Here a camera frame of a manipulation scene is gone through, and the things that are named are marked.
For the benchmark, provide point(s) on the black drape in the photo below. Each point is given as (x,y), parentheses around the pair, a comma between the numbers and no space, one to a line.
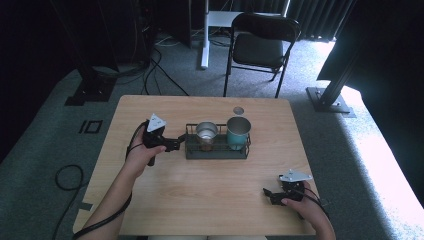
(390,50)

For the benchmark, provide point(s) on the black stand with square base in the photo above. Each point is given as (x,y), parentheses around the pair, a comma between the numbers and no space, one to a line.
(90,90)

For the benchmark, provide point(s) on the brown metal cup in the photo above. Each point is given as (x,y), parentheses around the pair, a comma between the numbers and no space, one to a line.
(206,133)

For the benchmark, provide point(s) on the person's right hand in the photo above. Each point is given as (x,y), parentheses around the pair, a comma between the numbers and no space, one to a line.
(308,208)

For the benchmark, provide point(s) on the black metal stand with bolted base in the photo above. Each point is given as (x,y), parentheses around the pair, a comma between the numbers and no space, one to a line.
(328,100)

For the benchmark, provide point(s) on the black folding chair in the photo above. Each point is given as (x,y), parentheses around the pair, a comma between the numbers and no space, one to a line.
(258,50)

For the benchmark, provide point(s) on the grey round table grommet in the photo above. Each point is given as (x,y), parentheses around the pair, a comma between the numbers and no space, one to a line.
(238,109)

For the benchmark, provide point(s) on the teal metal cup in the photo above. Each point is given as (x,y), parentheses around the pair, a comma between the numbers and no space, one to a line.
(237,138)

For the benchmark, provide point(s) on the person's left hand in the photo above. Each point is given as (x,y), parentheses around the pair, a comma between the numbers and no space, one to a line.
(141,158)

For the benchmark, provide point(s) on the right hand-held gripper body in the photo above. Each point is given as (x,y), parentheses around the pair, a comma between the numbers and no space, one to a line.
(293,190)

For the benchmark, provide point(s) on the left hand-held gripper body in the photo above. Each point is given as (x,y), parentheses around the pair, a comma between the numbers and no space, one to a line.
(155,138)

